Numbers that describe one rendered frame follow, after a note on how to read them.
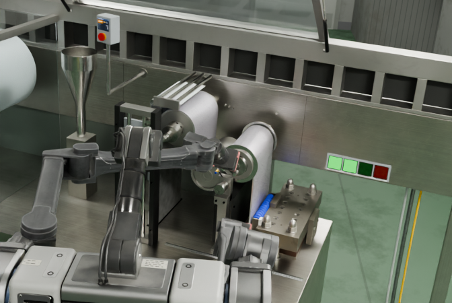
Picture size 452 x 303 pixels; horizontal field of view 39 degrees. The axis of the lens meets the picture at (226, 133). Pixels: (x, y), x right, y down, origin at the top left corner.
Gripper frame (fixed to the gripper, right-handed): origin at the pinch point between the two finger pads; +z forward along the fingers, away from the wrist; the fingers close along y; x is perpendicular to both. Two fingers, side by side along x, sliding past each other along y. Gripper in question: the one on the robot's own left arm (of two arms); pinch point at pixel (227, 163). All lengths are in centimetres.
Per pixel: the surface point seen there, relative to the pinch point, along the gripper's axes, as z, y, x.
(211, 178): 19.1, -10.2, -2.2
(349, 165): 43, 35, 19
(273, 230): 26.1, 15.7, -14.8
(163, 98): -1.5, -29.2, 18.5
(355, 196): 276, 19, 59
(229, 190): 17.3, -2.0, -5.4
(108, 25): -13, -53, 38
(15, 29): -6, -96, 34
